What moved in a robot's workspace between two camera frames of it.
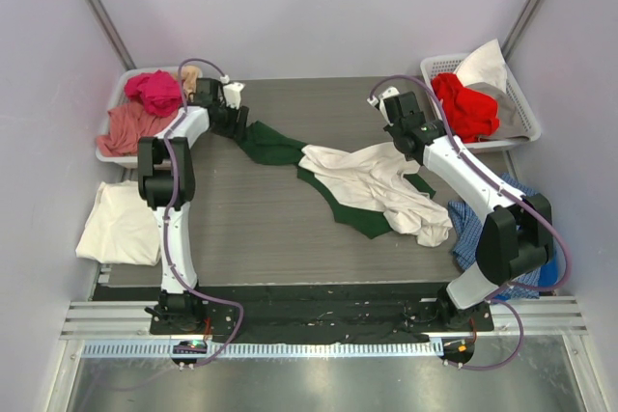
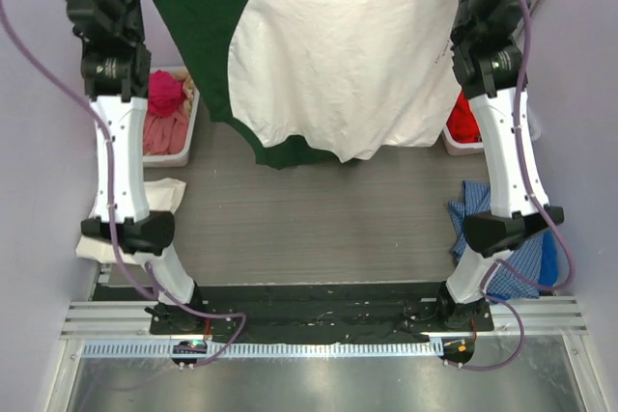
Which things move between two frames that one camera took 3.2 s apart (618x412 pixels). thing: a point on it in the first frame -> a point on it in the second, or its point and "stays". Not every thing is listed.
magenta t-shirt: (159, 91) stays
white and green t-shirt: (375, 189) -> (323, 60)
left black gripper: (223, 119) -> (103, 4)
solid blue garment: (548, 273) stays
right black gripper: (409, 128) -> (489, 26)
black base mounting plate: (296, 314) stays
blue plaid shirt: (467, 220) stays
